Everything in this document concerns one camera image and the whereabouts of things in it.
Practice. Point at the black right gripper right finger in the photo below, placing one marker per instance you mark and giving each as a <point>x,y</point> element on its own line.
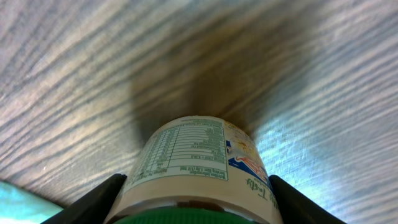
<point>296,208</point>

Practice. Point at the teal tissue pack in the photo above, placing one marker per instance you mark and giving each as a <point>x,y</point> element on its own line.
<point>22,207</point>

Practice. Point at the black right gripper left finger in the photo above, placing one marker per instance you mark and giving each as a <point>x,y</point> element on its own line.
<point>94,206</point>

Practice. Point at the green bottle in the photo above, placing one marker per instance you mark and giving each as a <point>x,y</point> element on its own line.
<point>199,161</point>

